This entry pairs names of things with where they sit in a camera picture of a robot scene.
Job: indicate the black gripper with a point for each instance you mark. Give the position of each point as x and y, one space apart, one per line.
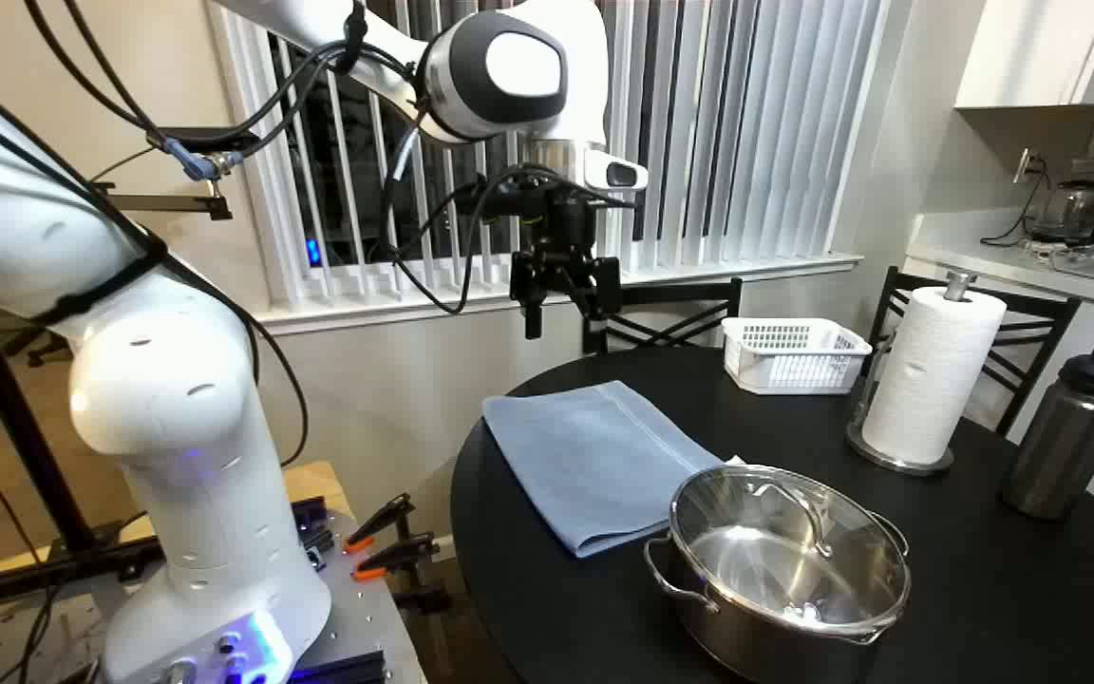
560 221

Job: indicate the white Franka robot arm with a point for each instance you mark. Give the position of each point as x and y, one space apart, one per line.
178 421

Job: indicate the silver steel pot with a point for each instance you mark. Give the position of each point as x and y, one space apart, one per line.
699 615

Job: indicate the blue folded cloth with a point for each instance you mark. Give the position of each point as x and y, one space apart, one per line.
586 458

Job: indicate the white plastic basket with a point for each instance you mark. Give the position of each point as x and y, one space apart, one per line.
793 354

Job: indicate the white vertical window blinds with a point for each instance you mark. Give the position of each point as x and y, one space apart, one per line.
721 128

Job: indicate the black orange clamp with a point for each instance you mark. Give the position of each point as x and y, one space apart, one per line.
397 556
379 517

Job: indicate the light wooden board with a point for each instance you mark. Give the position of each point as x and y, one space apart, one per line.
305 488

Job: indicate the grey robot mounting plate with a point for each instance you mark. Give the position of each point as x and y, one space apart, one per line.
362 615

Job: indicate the white paper towel roll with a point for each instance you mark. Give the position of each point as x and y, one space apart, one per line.
931 375

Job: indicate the silver paper towel holder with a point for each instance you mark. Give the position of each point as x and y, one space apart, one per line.
957 283

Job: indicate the black chair with slatted back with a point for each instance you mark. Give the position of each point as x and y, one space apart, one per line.
1034 335

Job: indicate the white kitchen counter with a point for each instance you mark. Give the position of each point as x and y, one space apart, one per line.
1054 268

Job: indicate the grey bottle with black cap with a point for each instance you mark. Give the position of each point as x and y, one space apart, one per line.
1063 437

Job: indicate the dark kitchen stand mixer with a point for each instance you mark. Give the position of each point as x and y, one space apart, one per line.
1091 202

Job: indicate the black metal stand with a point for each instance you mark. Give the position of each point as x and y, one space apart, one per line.
2 421

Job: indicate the white wall outlet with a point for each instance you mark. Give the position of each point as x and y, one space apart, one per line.
1024 161

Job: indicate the white wall cabinet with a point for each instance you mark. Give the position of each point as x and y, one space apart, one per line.
1042 51

